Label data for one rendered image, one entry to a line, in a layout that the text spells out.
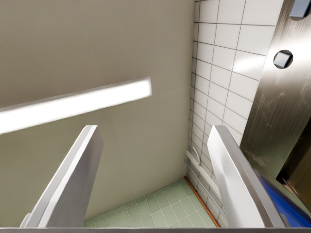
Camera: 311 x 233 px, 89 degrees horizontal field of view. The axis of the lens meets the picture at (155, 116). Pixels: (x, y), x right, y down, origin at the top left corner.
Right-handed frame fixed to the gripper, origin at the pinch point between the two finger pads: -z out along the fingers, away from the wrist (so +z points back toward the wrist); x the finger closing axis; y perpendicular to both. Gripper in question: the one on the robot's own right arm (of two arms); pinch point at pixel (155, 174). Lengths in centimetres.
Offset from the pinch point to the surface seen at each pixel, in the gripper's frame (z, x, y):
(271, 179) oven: -33, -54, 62
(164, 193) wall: -70, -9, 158
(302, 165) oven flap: -30, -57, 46
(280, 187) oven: -29, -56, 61
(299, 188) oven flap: -26, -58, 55
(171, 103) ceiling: -92, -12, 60
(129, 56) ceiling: -86, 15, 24
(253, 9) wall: -68, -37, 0
